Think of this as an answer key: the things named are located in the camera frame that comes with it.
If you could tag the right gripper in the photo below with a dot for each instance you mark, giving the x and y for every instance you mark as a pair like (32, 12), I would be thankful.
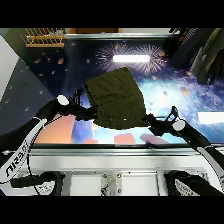
(154, 122)

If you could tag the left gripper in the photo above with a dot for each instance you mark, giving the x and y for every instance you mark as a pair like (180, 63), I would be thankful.
(87, 114)

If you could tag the dark olive garment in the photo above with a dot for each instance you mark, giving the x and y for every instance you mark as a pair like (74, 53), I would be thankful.
(116, 100)

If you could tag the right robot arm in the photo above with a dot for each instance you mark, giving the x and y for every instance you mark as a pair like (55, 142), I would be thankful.
(196, 138)

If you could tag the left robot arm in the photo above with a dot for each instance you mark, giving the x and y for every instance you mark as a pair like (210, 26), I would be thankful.
(20, 140)

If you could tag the heap of clothes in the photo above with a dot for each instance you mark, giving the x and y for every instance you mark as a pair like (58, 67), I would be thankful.
(200, 53)

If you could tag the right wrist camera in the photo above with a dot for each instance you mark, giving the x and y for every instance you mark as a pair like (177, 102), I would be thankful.
(172, 113)

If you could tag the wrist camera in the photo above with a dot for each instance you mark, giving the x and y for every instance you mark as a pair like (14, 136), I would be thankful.
(77, 95)
(172, 113)

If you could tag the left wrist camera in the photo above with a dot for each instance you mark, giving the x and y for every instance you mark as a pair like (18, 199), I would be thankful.
(77, 95)

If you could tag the silver frame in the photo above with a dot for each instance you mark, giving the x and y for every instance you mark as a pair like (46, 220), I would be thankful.
(113, 166)

